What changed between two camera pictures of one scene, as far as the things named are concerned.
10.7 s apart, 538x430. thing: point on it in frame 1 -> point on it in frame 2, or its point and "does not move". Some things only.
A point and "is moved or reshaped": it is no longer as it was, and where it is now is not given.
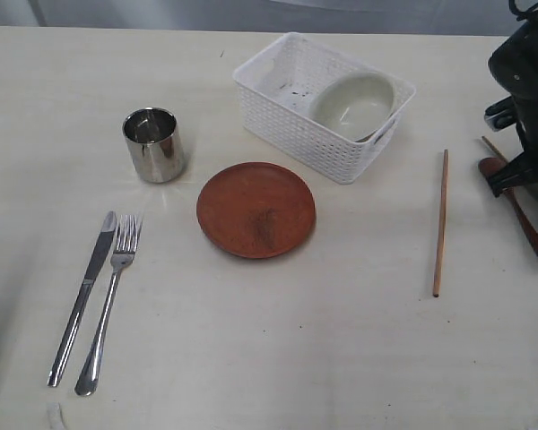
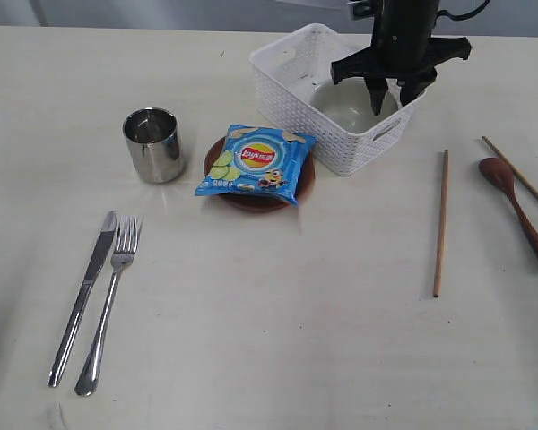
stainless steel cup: [156, 143] does not move
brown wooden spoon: [487, 167] does not move
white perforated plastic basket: [319, 107] is moved or reshaped
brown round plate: [255, 210] -> [259, 202]
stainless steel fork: [126, 234] does not move
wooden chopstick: [442, 213] does not move
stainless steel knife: [96, 259] does not move
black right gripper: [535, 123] -> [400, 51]
